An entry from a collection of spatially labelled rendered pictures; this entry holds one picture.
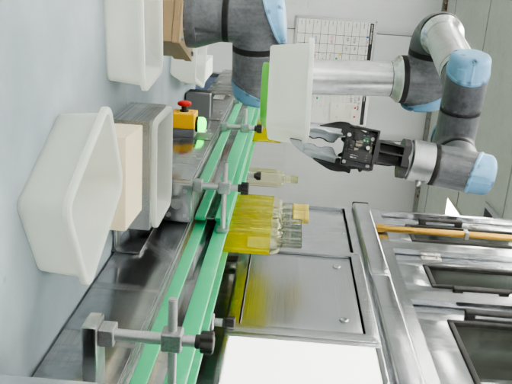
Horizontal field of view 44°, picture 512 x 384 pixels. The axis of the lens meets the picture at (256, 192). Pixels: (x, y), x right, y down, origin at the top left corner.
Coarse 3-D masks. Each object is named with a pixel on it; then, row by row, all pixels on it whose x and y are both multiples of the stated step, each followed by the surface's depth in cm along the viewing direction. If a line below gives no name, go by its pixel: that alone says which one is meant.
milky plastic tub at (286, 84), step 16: (272, 48) 109; (288, 48) 109; (304, 48) 108; (272, 64) 109; (288, 64) 108; (304, 64) 108; (272, 80) 109; (288, 80) 108; (304, 80) 108; (272, 96) 109; (288, 96) 108; (304, 96) 108; (272, 112) 108; (288, 112) 108; (304, 112) 108; (272, 128) 110; (288, 128) 109; (304, 128) 107
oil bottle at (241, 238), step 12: (240, 228) 154; (252, 228) 154; (264, 228) 155; (228, 240) 152; (240, 240) 152; (252, 240) 152; (264, 240) 152; (276, 240) 152; (240, 252) 153; (252, 252) 153; (264, 252) 153; (276, 252) 153
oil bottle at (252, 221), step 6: (234, 216) 161; (240, 216) 162; (234, 222) 158; (240, 222) 158; (246, 222) 158; (252, 222) 158; (258, 222) 158; (264, 222) 159; (270, 222) 159; (276, 222) 159; (276, 228) 157; (282, 228) 159; (282, 234) 159
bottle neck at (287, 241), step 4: (284, 236) 154; (288, 236) 154; (284, 240) 153; (288, 240) 153; (292, 240) 153; (296, 240) 153; (300, 240) 153; (284, 244) 153; (288, 244) 153; (292, 244) 153; (296, 244) 153; (300, 244) 153; (300, 248) 154
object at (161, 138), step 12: (168, 108) 131; (156, 120) 121; (168, 120) 136; (156, 132) 120; (168, 132) 137; (156, 144) 121; (168, 144) 137; (156, 156) 122; (168, 156) 138; (156, 168) 123; (168, 168) 139; (156, 180) 124; (168, 180) 140; (156, 192) 124; (168, 192) 141; (156, 204) 125; (168, 204) 139; (156, 216) 126
